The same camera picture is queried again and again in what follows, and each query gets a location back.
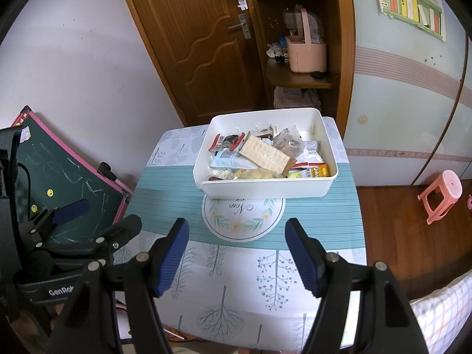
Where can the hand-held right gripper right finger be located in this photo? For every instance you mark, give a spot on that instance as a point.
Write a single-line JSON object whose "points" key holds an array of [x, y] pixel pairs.
{"points": [[302, 258]]}

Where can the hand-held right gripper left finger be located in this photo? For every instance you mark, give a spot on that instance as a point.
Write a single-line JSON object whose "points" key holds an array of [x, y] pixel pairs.
{"points": [[173, 254]]}

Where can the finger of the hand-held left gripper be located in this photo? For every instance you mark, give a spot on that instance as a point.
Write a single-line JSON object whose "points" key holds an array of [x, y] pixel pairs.
{"points": [[70, 210], [110, 238]]}

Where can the white plastic bin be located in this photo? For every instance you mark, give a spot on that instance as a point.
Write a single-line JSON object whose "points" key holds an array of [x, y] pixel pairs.
{"points": [[265, 188]]}

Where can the orange white oat bar packet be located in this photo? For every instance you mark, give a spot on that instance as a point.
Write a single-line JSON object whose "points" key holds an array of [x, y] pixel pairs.
{"points": [[317, 171]]}

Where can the yellow pastry packet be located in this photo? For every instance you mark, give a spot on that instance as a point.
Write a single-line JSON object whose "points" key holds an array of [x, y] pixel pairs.
{"points": [[254, 173]]}

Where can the white printed snack packet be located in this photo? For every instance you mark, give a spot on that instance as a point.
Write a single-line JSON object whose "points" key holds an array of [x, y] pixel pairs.
{"points": [[311, 149]]}

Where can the clear packet with white label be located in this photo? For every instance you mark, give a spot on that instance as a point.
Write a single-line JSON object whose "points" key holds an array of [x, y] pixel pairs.
{"points": [[226, 158]]}

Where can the tan cracker packet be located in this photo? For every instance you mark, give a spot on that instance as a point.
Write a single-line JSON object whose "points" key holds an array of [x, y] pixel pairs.
{"points": [[263, 153]]}

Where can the clear brown bread packet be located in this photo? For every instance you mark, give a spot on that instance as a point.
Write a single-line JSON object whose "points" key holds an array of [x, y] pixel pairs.
{"points": [[289, 143]]}

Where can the dark cake packet red ends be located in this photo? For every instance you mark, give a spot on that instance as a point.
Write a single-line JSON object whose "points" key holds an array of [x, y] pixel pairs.
{"points": [[230, 140]]}

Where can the black easel knob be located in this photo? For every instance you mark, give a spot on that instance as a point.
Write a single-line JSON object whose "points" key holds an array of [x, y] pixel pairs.
{"points": [[107, 169]]}

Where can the teal striped table runner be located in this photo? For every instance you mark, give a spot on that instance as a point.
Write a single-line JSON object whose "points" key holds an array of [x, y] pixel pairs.
{"points": [[166, 191]]}

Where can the round white floral placemat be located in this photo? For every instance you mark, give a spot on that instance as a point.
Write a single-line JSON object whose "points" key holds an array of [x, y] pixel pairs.
{"points": [[243, 225]]}

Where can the checkered cloth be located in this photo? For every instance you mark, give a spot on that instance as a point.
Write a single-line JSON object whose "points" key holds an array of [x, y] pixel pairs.
{"points": [[442, 309]]}

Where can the pink plastic stool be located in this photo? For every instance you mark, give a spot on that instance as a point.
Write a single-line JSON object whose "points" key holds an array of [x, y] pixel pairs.
{"points": [[446, 184]]}

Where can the floral pastel wardrobe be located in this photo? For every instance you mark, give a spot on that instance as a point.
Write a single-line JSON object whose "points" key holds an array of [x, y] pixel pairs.
{"points": [[398, 118]]}

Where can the brown wooden door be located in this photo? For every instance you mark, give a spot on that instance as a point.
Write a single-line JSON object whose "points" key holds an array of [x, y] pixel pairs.
{"points": [[191, 44]]}

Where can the small figurine cluster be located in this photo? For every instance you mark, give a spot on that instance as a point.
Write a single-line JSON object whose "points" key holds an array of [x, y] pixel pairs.
{"points": [[276, 49]]}

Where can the wooden corner shelf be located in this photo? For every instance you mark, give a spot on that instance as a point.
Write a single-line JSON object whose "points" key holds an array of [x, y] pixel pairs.
{"points": [[339, 44]]}

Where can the grey storage bag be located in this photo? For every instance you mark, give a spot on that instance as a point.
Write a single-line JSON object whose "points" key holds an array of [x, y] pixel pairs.
{"points": [[293, 20]]}

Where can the white door hook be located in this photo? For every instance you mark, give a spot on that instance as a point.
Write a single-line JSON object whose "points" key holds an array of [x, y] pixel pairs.
{"points": [[242, 3]]}

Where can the green chalkboard pink frame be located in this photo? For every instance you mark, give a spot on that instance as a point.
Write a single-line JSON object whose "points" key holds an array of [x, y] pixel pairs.
{"points": [[62, 162]]}

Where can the wall poster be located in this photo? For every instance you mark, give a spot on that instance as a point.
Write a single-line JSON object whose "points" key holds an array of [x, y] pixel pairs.
{"points": [[405, 3]]}

